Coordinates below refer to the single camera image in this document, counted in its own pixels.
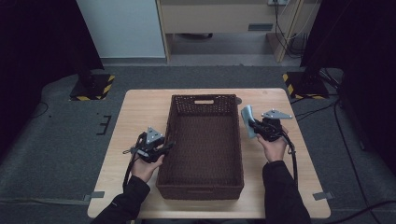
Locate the person's left hand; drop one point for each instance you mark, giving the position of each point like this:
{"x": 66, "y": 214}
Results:
{"x": 144, "y": 169}

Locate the dark round table grommet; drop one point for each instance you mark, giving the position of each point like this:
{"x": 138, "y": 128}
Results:
{"x": 239, "y": 100}

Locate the white power strip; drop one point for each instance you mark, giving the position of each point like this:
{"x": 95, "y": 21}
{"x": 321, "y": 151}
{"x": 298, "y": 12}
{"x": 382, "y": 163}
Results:
{"x": 278, "y": 2}

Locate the brown woven basket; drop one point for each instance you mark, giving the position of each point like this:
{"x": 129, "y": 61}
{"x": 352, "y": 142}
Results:
{"x": 200, "y": 149}

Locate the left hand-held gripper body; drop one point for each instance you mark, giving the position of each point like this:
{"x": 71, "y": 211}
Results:
{"x": 152, "y": 147}

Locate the black curtain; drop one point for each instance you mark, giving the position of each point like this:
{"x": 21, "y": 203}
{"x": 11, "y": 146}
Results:
{"x": 37, "y": 62}
{"x": 364, "y": 62}

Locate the person's right hand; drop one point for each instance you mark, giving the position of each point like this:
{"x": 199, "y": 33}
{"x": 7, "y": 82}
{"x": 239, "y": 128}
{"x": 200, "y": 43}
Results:
{"x": 275, "y": 149}

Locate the black tape marks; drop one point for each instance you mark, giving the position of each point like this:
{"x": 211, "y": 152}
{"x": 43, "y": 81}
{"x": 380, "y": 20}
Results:
{"x": 107, "y": 119}

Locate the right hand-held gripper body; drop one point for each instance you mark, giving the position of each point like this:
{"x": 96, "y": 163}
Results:
{"x": 272, "y": 127}

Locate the black stand base striped edges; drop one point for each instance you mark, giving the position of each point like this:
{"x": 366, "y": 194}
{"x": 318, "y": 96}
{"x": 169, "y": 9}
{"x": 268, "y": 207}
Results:
{"x": 305, "y": 85}
{"x": 93, "y": 87}

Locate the white cabinet panel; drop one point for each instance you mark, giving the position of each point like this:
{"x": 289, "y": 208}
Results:
{"x": 124, "y": 28}

